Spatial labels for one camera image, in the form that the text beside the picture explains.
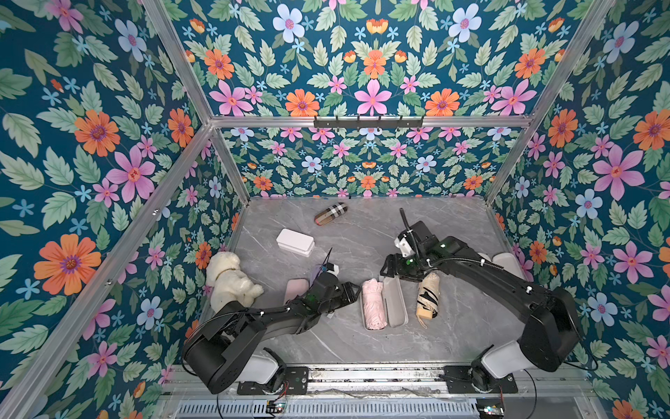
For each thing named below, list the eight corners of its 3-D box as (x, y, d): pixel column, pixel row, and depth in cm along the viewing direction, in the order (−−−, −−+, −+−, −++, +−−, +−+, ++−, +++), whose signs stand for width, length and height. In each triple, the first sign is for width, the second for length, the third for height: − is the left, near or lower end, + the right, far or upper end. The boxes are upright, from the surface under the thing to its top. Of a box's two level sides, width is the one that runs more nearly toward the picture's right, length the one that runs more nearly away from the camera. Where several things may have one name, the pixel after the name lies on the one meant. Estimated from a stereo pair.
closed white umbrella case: (275, 247, 105) (272, 241, 102) (285, 233, 110) (282, 227, 106) (307, 258, 102) (306, 252, 98) (316, 244, 106) (315, 237, 103)
